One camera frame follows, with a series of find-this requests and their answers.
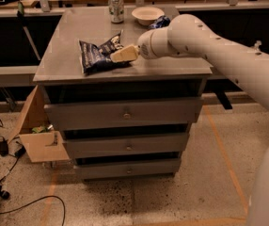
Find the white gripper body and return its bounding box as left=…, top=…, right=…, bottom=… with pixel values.
left=137, top=28, right=176, bottom=59

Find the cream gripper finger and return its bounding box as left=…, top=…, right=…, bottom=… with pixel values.
left=110, top=45, right=139, bottom=62

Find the blue chip bag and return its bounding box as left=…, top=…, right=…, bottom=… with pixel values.
left=79, top=31, right=129, bottom=75

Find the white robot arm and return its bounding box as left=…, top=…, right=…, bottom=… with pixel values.
left=111, top=14, right=269, bottom=226

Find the blue soda can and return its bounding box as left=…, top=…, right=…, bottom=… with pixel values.
left=149, top=15, right=170, bottom=29

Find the white bowl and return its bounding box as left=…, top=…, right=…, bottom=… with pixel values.
left=132, top=7, right=165, bottom=26

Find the grey drawer cabinet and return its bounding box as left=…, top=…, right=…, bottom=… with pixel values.
left=33, top=6, right=213, bottom=182

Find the top grey drawer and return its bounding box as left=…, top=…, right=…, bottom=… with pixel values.
left=44, top=97, right=202, bottom=131

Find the grey drawer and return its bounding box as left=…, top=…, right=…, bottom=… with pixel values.
left=63, top=133, right=189, bottom=158
left=74, top=158, right=181, bottom=180
left=44, top=97, right=202, bottom=131

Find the middle grey drawer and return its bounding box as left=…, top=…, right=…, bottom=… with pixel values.
left=63, top=133, right=189, bottom=158

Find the clear sanitizer bottle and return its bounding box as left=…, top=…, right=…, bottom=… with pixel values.
left=254, top=40, right=262, bottom=51

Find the cardboard box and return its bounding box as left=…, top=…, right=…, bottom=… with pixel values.
left=8, top=86, right=69, bottom=163

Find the bottom grey drawer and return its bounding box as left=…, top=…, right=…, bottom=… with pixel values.
left=74, top=158, right=181, bottom=180

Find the black power adapter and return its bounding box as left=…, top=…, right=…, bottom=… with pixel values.
left=0, top=140, right=8, bottom=156

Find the grey metal rail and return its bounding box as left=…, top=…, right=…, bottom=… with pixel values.
left=0, top=66, right=38, bottom=88

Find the black floor cable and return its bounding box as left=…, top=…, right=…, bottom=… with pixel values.
left=0, top=195, right=67, bottom=226

